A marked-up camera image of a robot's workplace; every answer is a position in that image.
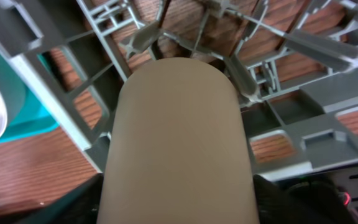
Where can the teal plastic tray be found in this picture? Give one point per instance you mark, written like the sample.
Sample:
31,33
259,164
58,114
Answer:
32,120

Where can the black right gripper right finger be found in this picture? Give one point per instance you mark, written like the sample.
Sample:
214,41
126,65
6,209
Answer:
307,200

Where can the grey dishwasher rack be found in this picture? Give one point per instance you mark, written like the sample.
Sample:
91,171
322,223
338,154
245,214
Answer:
62,53

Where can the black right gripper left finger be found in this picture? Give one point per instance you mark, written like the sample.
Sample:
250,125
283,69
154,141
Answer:
79,206

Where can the pale green plastic cup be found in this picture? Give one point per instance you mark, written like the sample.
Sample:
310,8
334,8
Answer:
178,151

